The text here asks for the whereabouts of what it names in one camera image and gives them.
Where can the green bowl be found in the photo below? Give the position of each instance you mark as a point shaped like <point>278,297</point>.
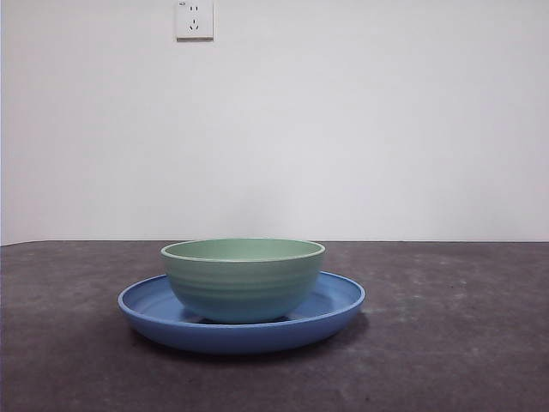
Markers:
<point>242,287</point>

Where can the blue plate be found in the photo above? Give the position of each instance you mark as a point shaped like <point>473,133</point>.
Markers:
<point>240,339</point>

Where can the white wall socket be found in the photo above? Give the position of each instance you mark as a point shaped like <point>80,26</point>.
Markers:
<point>195,19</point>

